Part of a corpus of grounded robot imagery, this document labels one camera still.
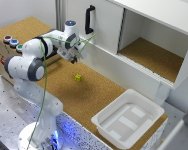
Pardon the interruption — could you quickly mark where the white sliding door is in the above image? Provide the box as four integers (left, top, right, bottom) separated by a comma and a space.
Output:
66, 0, 125, 56

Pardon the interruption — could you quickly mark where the yellow block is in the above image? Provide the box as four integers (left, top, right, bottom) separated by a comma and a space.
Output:
74, 74, 83, 82

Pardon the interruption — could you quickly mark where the green cable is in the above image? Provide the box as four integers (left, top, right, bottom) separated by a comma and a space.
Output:
26, 33, 97, 150

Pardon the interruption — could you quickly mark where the blue button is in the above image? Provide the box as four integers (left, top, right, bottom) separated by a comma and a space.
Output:
9, 38, 20, 49

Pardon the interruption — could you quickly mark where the black door handle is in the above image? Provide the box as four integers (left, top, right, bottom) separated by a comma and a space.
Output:
84, 4, 96, 36

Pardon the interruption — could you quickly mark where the wooden drawer box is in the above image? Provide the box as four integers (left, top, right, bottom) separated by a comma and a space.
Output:
0, 16, 68, 83

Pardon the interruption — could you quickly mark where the white cabinet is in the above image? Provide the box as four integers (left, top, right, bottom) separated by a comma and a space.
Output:
65, 0, 188, 108

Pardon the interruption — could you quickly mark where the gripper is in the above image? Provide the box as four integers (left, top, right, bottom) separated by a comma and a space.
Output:
57, 39, 85, 63

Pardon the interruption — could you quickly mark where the white plastic box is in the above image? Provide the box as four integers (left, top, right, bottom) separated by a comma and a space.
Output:
90, 88, 166, 150

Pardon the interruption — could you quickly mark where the red button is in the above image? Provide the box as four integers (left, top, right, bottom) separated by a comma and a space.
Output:
2, 34, 13, 44

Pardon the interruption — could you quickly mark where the green button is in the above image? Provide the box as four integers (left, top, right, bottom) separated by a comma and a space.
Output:
15, 43, 25, 54

